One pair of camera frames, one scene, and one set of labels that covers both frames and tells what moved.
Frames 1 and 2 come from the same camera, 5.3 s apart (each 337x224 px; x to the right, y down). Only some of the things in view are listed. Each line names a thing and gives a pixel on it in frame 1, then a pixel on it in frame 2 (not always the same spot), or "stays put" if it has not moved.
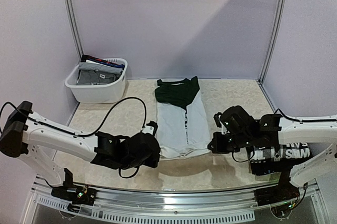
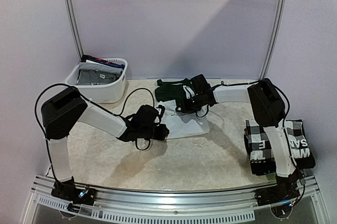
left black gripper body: (151, 162) -> (160, 136)
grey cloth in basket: (93, 74) stays put
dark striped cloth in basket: (86, 57) stays put
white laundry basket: (112, 92) stays put
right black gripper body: (214, 144) -> (182, 103)
